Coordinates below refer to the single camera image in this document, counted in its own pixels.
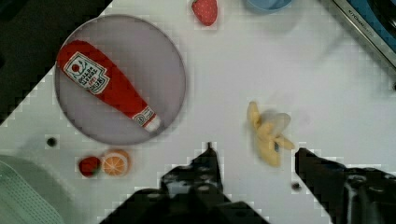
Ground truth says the red plush strawberry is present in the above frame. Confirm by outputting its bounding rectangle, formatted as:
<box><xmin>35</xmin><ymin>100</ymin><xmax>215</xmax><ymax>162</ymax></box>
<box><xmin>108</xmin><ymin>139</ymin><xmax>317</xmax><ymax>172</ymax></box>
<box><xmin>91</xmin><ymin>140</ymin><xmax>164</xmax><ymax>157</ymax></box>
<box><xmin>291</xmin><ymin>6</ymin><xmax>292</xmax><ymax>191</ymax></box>
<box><xmin>191</xmin><ymin>0</ymin><xmax>218</xmax><ymax>26</ymax></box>

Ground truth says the orange slice toy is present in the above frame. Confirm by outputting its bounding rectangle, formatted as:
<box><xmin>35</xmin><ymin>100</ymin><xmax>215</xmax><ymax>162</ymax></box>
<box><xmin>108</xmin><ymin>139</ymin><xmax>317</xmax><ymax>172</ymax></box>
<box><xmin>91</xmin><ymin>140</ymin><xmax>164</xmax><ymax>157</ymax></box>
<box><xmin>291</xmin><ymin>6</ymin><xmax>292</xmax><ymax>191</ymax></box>
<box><xmin>102</xmin><ymin>149</ymin><xmax>132</xmax><ymax>176</ymax></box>

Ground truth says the small red toy strawberry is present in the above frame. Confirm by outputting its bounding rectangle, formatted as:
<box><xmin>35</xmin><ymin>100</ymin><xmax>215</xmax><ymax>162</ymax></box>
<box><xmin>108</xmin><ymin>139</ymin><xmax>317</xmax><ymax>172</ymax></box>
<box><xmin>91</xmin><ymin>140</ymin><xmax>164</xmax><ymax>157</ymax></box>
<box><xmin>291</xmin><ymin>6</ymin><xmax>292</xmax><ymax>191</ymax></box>
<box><xmin>78</xmin><ymin>156</ymin><xmax>101</xmax><ymax>177</ymax></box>

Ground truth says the red plush ketchup bottle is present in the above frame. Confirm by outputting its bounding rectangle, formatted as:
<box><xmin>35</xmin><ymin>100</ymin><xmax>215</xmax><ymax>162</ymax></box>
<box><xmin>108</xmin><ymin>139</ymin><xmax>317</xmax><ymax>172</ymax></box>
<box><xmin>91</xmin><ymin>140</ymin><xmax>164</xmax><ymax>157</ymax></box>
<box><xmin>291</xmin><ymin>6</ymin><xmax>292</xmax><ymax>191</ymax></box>
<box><xmin>56</xmin><ymin>40</ymin><xmax>162</xmax><ymax>133</ymax></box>

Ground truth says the grey round plate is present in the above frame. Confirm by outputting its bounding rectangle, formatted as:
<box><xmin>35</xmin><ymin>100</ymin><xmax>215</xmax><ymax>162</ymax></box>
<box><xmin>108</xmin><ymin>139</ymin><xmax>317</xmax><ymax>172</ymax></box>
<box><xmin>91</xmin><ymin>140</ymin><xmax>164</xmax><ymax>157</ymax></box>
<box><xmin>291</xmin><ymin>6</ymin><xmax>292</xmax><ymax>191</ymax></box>
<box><xmin>54</xmin><ymin>14</ymin><xmax>187</xmax><ymax>146</ymax></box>

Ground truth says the blue bowl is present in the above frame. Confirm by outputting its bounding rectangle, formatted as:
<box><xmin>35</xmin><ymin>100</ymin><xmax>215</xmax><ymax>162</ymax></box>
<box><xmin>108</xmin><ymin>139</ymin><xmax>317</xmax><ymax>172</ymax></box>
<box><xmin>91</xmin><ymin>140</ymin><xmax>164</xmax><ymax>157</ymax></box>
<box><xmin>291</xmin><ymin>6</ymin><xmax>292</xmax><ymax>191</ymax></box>
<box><xmin>245</xmin><ymin>0</ymin><xmax>293</xmax><ymax>13</ymax></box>

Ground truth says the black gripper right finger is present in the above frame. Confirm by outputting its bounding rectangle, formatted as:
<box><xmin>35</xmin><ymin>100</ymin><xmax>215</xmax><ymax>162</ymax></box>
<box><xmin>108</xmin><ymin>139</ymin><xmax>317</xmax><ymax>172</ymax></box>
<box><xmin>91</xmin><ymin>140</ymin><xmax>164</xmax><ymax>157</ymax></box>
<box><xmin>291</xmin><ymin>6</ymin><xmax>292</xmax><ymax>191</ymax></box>
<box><xmin>295</xmin><ymin>147</ymin><xmax>396</xmax><ymax>224</ymax></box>

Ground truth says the yellow plush peeled banana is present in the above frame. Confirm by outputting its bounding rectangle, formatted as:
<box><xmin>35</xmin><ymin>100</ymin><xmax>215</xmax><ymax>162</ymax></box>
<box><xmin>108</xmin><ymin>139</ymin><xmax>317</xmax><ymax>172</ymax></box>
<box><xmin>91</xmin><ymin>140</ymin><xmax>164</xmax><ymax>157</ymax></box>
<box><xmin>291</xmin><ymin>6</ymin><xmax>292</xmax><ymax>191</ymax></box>
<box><xmin>247</xmin><ymin>101</ymin><xmax>295</xmax><ymax>167</ymax></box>

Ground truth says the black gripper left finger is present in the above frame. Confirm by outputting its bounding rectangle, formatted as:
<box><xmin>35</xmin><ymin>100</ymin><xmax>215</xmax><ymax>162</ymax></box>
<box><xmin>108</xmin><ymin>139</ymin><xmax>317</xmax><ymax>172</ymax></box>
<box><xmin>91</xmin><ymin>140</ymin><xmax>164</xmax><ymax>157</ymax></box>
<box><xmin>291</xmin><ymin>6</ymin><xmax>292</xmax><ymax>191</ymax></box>
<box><xmin>100</xmin><ymin>144</ymin><xmax>270</xmax><ymax>224</ymax></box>

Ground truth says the pale green dish rack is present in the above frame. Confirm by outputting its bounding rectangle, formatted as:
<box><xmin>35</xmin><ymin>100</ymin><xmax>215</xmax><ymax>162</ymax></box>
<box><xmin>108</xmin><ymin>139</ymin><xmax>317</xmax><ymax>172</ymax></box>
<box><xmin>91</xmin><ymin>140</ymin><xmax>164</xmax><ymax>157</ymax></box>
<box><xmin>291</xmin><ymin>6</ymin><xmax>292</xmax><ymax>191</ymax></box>
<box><xmin>0</xmin><ymin>155</ymin><xmax>77</xmax><ymax>224</ymax></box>

